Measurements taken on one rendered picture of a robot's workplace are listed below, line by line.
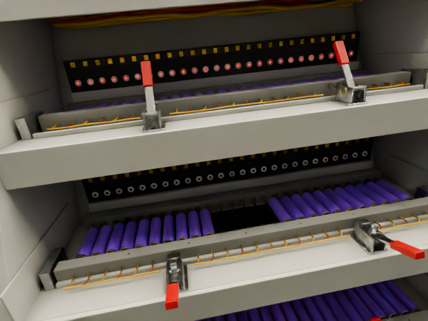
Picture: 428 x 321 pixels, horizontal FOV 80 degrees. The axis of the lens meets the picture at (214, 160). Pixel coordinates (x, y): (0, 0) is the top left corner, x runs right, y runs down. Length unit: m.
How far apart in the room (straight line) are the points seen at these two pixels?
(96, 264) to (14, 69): 0.29
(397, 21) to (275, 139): 0.34
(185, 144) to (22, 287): 0.26
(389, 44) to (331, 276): 0.42
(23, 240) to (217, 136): 0.27
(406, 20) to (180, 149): 0.44
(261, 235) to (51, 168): 0.28
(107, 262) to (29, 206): 0.13
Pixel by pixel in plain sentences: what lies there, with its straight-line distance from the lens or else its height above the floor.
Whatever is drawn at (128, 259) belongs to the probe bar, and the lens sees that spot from 0.38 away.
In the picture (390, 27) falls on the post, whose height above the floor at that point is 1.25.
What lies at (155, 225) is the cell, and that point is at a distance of 0.43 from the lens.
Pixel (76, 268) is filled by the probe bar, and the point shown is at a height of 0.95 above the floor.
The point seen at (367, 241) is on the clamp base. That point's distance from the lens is 0.41.
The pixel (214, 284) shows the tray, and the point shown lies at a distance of 0.35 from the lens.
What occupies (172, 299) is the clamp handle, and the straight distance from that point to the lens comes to 0.29.
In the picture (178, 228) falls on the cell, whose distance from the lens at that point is 0.41.
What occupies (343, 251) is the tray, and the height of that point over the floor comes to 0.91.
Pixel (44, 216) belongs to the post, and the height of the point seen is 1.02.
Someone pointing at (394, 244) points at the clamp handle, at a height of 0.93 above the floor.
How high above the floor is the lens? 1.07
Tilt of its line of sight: 1 degrees down
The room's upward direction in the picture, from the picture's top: 8 degrees counter-clockwise
